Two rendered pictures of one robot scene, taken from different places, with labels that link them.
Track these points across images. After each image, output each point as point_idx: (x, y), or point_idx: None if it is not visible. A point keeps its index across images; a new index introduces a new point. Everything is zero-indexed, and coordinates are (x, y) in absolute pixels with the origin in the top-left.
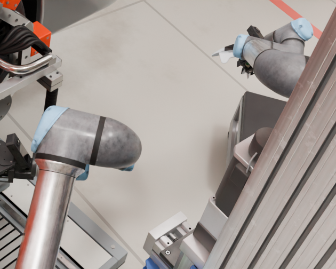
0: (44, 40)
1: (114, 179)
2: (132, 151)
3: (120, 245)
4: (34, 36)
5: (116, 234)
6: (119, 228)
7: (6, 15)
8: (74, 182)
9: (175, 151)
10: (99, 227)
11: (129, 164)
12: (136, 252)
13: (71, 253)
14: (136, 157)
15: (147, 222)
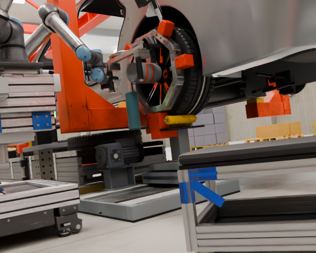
0: (180, 58)
1: None
2: (39, 8)
3: (150, 220)
4: (149, 38)
5: (161, 219)
6: (167, 219)
7: (159, 37)
8: (41, 27)
9: None
10: (156, 200)
11: (39, 16)
12: (141, 224)
13: (136, 199)
14: (40, 12)
15: (173, 224)
